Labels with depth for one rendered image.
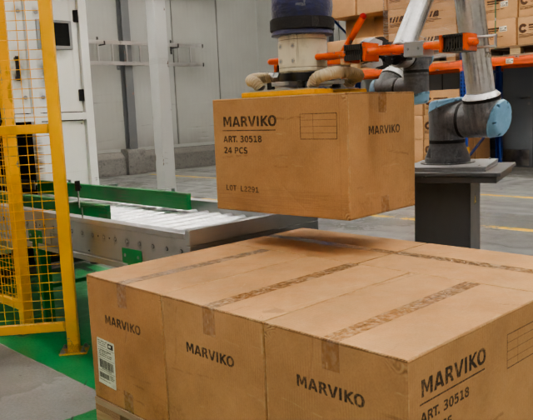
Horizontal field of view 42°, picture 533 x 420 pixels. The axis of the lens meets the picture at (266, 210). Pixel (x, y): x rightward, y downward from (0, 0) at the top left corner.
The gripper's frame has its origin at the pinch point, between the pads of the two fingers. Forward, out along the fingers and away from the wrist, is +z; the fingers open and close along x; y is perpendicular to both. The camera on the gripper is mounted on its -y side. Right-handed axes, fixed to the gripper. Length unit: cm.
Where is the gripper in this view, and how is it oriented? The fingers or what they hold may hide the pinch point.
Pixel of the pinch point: (366, 52)
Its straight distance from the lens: 234.4
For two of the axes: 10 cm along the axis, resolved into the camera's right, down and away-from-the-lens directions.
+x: -0.5, -9.9, -1.4
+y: -7.0, -0.7, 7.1
